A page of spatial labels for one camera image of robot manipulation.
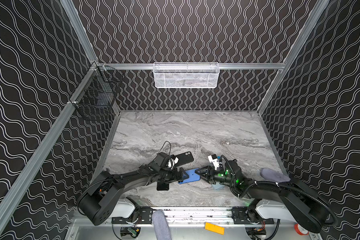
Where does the blue phone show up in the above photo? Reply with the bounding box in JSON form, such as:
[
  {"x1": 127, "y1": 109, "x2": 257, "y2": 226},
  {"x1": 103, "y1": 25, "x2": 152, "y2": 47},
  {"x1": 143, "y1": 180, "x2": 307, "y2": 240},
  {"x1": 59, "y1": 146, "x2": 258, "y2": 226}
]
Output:
[{"x1": 179, "y1": 168, "x2": 201, "y2": 184}]

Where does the black phone case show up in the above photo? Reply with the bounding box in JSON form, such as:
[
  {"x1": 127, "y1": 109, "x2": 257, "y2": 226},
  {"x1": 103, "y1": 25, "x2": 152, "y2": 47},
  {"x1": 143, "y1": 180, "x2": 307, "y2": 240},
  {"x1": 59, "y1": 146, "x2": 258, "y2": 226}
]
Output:
[{"x1": 171, "y1": 152, "x2": 194, "y2": 167}]

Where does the light teal phone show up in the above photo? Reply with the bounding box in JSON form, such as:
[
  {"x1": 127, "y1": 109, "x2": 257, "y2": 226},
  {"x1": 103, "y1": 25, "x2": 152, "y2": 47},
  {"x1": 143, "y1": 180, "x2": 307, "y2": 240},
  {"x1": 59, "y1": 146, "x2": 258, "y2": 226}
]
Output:
[{"x1": 212, "y1": 183, "x2": 225, "y2": 191}]

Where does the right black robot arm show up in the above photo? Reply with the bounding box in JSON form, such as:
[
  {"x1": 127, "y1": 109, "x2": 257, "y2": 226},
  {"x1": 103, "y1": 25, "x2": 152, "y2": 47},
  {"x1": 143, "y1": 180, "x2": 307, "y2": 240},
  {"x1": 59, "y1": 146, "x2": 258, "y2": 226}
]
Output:
[{"x1": 195, "y1": 160, "x2": 339, "y2": 233}]

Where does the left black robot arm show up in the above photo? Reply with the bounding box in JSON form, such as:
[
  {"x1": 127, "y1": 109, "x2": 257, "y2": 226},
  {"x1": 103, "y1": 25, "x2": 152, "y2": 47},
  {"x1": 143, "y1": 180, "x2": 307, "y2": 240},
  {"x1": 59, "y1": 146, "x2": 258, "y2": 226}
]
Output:
[{"x1": 77, "y1": 165, "x2": 189, "y2": 226}]

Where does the black phone screen up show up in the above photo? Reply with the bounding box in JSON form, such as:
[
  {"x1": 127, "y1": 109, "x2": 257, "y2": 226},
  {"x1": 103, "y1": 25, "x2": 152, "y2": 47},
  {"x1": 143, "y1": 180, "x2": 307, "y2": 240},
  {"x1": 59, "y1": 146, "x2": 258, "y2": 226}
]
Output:
[{"x1": 157, "y1": 182, "x2": 170, "y2": 191}]

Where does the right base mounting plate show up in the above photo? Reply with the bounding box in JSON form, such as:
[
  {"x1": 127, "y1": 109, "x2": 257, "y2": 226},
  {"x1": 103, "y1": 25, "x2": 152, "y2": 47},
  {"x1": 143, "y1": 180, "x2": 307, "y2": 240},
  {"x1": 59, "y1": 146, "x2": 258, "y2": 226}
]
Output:
[{"x1": 231, "y1": 207, "x2": 275, "y2": 225}]

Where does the base mounting plate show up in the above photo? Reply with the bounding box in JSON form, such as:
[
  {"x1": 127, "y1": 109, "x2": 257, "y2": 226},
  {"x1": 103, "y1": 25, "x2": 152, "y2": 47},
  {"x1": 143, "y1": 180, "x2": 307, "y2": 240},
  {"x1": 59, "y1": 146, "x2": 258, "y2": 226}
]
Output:
[
  {"x1": 112, "y1": 207, "x2": 154, "y2": 225},
  {"x1": 231, "y1": 207, "x2": 275, "y2": 225}
]

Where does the grey cloth on table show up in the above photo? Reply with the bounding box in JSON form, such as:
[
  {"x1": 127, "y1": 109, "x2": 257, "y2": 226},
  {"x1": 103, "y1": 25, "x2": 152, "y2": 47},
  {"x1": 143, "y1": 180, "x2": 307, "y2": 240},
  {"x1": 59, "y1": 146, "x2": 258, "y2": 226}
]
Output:
[{"x1": 260, "y1": 168, "x2": 291, "y2": 183}]

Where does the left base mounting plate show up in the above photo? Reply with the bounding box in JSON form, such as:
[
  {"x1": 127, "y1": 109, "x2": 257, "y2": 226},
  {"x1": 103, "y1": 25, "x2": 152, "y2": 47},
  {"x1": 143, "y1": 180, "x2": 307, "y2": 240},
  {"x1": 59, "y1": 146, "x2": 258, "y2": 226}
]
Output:
[{"x1": 112, "y1": 207, "x2": 154, "y2": 225}]

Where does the grey cloth roll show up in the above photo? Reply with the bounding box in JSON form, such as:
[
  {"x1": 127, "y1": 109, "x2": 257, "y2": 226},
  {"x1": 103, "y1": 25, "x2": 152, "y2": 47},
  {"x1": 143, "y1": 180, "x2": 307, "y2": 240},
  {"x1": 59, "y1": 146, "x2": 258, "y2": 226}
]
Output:
[{"x1": 152, "y1": 211, "x2": 172, "y2": 240}]

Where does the yellow card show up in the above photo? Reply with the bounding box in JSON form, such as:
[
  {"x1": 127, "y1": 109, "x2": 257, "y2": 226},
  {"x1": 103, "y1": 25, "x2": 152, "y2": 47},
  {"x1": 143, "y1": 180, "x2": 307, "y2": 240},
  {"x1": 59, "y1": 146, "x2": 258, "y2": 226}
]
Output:
[{"x1": 205, "y1": 223, "x2": 225, "y2": 235}]

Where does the red tape roll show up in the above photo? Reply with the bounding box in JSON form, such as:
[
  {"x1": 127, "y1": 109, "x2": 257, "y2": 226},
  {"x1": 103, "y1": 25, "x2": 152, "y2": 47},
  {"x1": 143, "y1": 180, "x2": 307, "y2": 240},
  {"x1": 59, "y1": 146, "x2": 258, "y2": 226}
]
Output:
[{"x1": 294, "y1": 224, "x2": 309, "y2": 236}]

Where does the white mesh basket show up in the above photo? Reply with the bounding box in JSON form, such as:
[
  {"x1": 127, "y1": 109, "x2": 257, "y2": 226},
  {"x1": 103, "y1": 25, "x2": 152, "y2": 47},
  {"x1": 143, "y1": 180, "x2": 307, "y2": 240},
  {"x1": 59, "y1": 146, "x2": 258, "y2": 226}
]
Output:
[{"x1": 153, "y1": 62, "x2": 220, "y2": 89}]

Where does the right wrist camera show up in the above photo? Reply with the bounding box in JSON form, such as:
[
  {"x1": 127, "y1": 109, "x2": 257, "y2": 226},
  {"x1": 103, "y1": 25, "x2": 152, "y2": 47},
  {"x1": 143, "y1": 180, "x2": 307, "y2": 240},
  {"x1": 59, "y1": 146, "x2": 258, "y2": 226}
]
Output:
[{"x1": 208, "y1": 154, "x2": 224, "y2": 171}]

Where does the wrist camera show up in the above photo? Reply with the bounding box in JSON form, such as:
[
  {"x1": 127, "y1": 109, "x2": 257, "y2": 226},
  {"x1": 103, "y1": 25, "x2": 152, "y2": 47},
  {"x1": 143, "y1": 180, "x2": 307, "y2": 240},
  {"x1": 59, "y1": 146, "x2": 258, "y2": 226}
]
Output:
[
  {"x1": 153, "y1": 152, "x2": 179, "y2": 171},
  {"x1": 208, "y1": 154, "x2": 224, "y2": 171}
]

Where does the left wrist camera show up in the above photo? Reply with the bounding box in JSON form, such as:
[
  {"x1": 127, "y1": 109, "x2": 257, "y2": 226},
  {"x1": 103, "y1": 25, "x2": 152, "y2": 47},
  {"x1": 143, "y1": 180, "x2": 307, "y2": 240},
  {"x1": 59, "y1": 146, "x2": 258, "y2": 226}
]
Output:
[{"x1": 153, "y1": 152, "x2": 179, "y2": 171}]

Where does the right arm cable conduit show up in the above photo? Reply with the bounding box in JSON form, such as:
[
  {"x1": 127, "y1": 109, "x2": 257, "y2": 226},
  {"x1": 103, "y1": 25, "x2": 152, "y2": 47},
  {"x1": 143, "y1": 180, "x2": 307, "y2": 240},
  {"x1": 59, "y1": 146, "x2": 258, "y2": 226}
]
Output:
[{"x1": 245, "y1": 179, "x2": 339, "y2": 229}]

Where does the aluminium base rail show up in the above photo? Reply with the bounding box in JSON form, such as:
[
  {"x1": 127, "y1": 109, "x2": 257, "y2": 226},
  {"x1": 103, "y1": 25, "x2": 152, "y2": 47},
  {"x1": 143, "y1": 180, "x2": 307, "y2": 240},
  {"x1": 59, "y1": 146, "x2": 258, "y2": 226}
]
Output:
[{"x1": 74, "y1": 206, "x2": 313, "y2": 226}]

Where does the black wire basket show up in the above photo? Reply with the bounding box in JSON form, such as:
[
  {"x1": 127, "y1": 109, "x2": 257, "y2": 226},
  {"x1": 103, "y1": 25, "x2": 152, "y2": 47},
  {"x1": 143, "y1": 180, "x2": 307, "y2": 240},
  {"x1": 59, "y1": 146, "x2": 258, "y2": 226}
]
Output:
[{"x1": 74, "y1": 66, "x2": 125, "y2": 122}]

